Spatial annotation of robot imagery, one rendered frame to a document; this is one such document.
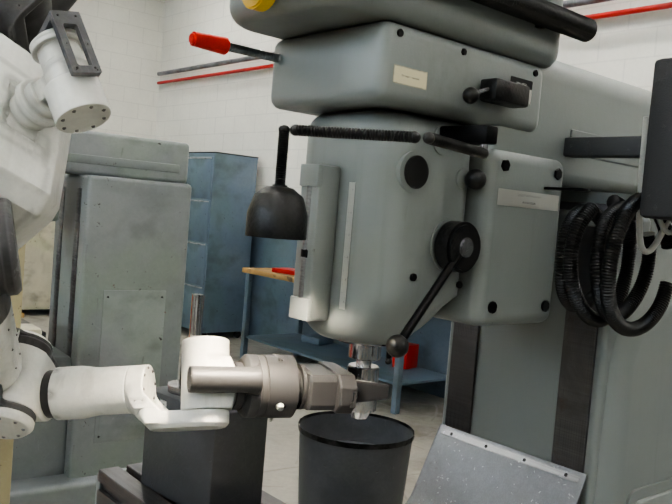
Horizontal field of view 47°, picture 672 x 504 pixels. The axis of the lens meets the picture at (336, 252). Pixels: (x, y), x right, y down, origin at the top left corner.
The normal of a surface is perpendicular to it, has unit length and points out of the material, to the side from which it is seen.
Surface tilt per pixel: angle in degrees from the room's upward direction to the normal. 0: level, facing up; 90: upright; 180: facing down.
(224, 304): 90
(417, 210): 90
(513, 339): 90
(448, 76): 90
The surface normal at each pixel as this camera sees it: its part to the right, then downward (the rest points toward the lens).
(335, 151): -0.76, -0.03
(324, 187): 0.65, 0.09
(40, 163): 0.79, -0.44
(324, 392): 0.34, 0.07
